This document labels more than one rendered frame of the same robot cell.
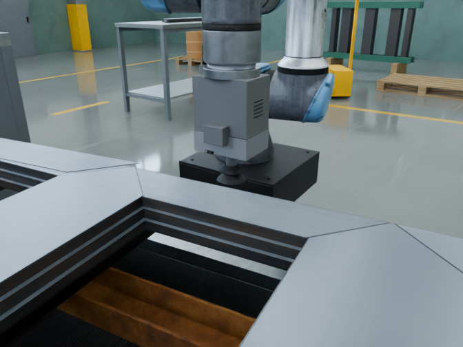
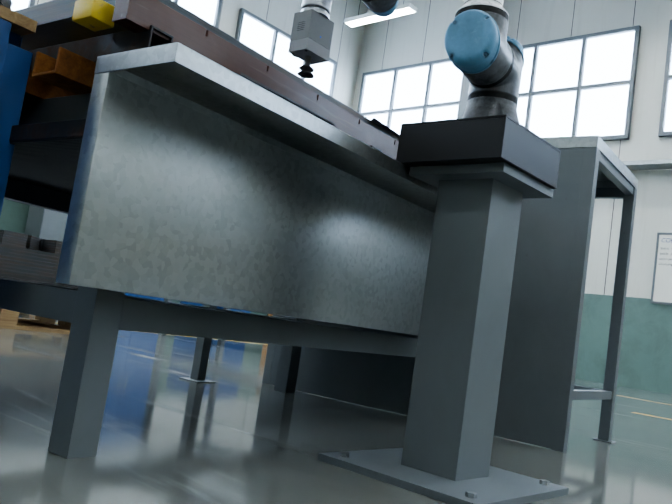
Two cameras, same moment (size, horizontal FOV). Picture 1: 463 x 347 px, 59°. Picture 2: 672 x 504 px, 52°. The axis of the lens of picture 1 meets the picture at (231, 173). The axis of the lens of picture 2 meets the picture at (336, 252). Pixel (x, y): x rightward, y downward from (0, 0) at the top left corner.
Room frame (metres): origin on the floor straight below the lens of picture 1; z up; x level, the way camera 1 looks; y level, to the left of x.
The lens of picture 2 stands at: (0.95, -1.63, 0.30)
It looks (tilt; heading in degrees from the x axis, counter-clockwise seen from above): 6 degrees up; 99
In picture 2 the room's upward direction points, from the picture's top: 8 degrees clockwise
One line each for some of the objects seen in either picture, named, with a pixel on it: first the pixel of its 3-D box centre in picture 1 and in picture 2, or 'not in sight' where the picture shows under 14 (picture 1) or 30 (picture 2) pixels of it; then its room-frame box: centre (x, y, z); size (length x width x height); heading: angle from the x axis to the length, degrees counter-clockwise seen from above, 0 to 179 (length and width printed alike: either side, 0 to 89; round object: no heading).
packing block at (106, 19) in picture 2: not in sight; (94, 14); (0.26, -0.50, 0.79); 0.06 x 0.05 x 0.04; 153
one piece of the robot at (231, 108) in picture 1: (225, 110); (309, 36); (0.53, 0.01, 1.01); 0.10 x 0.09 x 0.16; 148
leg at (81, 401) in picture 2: not in sight; (105, 269); (0.33, -0.43, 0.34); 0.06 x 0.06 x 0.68; 63
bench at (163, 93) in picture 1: (196, 60); not in sight; (5.06, 0.42, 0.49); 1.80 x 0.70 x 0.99; 144
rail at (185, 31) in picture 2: not in sight; (370, 140); (0.71, 0.17, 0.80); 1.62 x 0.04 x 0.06; 63
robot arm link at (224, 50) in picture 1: (229, 48); (317, 5); (0.54, 0.00, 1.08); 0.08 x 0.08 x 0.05
